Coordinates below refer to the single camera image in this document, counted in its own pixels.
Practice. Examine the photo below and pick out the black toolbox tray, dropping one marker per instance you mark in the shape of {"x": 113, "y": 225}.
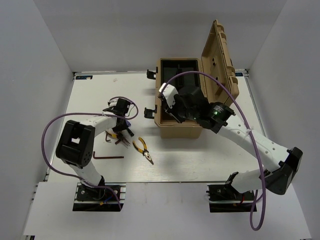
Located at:
{"x": 171, "y": 67}

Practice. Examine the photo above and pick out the black rear toolbox latch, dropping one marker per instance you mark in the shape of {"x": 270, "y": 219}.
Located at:
{"x": 152, "y": 74}

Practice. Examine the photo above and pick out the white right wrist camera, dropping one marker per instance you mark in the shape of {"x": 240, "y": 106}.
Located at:
{"x": 167, "y": 92}

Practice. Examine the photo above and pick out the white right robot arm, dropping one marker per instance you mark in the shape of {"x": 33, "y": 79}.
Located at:
{"x": 279, "y": 164}

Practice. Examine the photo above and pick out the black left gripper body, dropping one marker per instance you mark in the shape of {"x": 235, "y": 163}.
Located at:
{"x": 123, "y": 125}

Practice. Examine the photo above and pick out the yellow handled small pliers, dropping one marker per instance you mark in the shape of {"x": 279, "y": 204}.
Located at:
{"x": 120, "y": 140}

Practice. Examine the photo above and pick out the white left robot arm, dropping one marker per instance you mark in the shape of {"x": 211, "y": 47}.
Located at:
{"x": 76, "y": 143}

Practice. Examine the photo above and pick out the tan plastic toolbox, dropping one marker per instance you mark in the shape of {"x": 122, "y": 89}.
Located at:
{"x": 218, "y": 84}

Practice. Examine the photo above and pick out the black toolbox latch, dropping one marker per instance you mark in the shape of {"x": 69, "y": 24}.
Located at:
{"x": 150, "y": 113}
{"x": 152, "y": 74}

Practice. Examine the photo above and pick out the large dark hex key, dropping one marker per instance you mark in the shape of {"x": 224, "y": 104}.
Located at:
{"x": 97, "y": 157}

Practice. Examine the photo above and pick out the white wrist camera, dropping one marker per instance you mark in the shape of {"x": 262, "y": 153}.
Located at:
{"x": 112, "y": 102}
{"x": 167, "y": 92}

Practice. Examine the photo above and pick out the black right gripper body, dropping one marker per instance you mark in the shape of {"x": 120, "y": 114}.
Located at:
{"x": 179, "y": 112}

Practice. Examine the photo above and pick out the black front toolbox latch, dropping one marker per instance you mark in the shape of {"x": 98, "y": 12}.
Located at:
{"x": 150, "y": 113}

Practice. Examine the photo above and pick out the small dark hex key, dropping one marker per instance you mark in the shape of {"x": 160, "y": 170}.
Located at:
{"x": 108, "y": 138}

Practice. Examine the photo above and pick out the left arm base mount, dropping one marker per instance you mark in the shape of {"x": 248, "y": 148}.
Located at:
{"x": 88, "y": 199}

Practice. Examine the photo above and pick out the yellow handled needle-nose pliers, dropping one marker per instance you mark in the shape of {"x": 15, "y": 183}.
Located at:
{"x": 144, "y": 151}

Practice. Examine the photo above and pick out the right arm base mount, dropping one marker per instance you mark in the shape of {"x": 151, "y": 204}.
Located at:
{"x": 222, "y": 200}

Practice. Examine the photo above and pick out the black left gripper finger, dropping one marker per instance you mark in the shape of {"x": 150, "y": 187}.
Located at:
{"x": 128, "y": 128}
{"x": 116, "y": 130}

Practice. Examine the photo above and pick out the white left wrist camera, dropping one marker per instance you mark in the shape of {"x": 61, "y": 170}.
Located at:
{"x": 112, "y": 102}

